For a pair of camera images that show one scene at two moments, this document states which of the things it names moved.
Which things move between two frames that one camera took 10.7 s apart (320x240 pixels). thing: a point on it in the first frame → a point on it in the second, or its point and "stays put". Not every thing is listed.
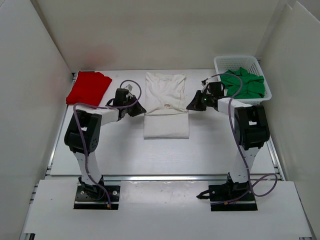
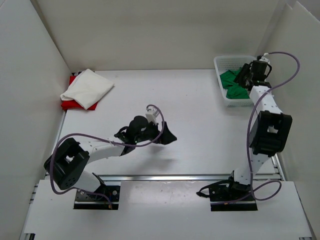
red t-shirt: x=89 y=88 → x=71 y=104
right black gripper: x=196 y=105 → x=245 y=71
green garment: x=253 y=85 stays put
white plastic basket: x=252 y=64 stays put
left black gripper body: x=130 y=100 → x=151 y=133
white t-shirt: x=166 y=116 → x=87 y=88
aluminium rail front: x=208 y=177 stays put
